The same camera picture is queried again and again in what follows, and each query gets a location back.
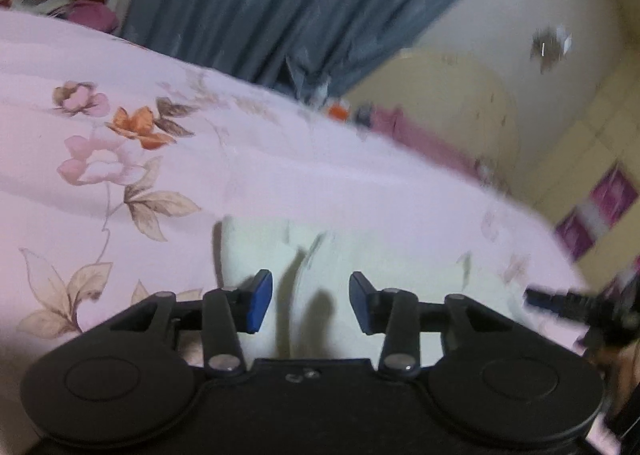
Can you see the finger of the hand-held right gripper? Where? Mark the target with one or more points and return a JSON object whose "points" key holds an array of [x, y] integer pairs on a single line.
{"points": [[555, 301]]}

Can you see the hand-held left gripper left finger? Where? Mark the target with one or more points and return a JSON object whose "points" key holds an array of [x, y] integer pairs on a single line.
{"points": [[260, 300]]}

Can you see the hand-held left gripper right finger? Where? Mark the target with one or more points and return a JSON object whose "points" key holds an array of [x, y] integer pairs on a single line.
{"points": [[358, 300]]}

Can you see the white knitted sweater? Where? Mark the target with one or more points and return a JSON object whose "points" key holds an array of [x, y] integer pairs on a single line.
{"points": [[320, 265]]}

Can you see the pile of grey purple clothes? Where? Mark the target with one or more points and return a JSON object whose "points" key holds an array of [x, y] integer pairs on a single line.
{"points": [[65, 10]]}

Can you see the pink floral bed sheet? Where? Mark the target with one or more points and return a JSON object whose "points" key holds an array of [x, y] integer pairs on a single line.
{"points": [[175, 175]]}

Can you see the magenta pillow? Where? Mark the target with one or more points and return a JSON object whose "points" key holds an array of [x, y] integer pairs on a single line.
{"points": [[425, 137]]}

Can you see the cream wardrobe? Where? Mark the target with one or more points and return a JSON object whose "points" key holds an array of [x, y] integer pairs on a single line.
{"points": [[600, 125]]}

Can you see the cream arched headboard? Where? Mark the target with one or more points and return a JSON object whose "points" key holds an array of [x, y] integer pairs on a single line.
{"points": [[450, 105]]}

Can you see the blue-grey curtain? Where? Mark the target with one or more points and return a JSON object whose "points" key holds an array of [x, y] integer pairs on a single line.
{"points": [[280, 5]]}

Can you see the purple wall poster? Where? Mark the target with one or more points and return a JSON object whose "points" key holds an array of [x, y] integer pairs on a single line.
{"points": [[611, 190], [577, 234]]}

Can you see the wall lamp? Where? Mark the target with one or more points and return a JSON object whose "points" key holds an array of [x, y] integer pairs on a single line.
{"points": [[550, 47]]}

